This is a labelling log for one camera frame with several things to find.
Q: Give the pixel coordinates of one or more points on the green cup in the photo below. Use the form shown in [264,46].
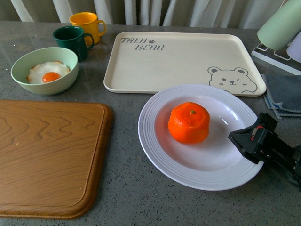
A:
[282,27]

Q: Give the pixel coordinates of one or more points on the orange mandarin fruit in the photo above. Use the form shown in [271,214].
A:
[189,123]

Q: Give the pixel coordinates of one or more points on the white ribbed plate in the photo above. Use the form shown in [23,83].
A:
[214,164]

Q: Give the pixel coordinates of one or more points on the grey folded cloth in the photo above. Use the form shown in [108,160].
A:
[283,94]

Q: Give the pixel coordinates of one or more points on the purple cup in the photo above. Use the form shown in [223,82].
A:
[294,49]

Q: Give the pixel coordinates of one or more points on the grey white curtain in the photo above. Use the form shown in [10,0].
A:
[242,14]

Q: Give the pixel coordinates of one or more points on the wooden cutting board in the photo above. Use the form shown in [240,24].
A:
[51,157]

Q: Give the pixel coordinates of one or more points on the white cup rack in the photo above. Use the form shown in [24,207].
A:
[277,58]

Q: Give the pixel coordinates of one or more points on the yellow mug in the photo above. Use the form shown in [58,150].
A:
[90,23]

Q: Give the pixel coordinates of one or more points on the light green bowl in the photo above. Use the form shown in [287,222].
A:
[21,69]

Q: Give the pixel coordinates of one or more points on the dark green mug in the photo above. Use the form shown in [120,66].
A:
[75,39]

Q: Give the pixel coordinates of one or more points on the fake fried egg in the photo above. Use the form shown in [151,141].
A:
[47,72]

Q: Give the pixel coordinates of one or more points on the cream bear tray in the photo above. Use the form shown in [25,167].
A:
[148,62]

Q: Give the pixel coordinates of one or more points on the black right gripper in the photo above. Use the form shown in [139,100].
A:
[259,142]

